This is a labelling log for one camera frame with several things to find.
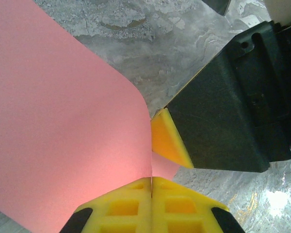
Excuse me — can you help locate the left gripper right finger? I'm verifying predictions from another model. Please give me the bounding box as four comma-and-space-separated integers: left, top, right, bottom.
151, 176, 245, 233

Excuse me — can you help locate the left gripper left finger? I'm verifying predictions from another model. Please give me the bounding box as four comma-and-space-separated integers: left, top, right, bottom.
59, 177, 152, 233

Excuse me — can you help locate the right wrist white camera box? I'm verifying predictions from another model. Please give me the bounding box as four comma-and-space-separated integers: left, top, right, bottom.
264, 0, 291, 26

